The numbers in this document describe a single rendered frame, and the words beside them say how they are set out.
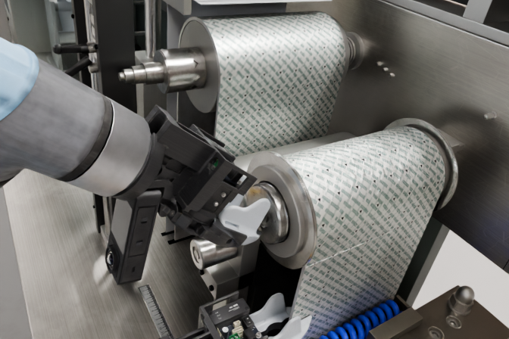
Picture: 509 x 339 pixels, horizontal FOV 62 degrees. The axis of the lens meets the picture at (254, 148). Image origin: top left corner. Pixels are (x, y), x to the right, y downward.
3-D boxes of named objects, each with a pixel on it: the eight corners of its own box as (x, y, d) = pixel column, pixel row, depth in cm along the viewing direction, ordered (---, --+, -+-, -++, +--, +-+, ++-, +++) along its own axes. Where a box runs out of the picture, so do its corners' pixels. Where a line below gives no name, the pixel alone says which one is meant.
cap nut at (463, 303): (442, 301, 71) (452, 284, 69) (456, 293, 73) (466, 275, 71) (461, 318, 69) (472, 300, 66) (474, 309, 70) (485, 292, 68)
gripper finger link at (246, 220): (298, 219, 49) (248, 192, 43) (265, 257, 50) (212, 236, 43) (282, 203, 51) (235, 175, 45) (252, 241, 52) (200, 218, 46)
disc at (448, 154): (366, 181, 74) (387, 102, 66) (368, 180, 74) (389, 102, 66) (437, 232, 63) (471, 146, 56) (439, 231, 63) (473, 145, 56)
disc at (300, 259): (240, 221, 61) (249, 131, 54) (243, 220, 61) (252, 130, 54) (303, 294, 51) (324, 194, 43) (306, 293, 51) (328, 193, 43)
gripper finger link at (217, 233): (254, 245, 45) (197, 220, 39) (245, 256, 45) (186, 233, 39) (234, 218, 49) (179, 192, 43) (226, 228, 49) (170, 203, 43)
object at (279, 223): (285, 214, 47) (272, 257, 51) (300, 209, 48) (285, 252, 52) (251, 172, 51) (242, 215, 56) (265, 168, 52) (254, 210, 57)
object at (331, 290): (279, 354, 61) (302, 265, 51) (392, 294, 72) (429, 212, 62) (281, 357, 60) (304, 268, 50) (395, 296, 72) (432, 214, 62)
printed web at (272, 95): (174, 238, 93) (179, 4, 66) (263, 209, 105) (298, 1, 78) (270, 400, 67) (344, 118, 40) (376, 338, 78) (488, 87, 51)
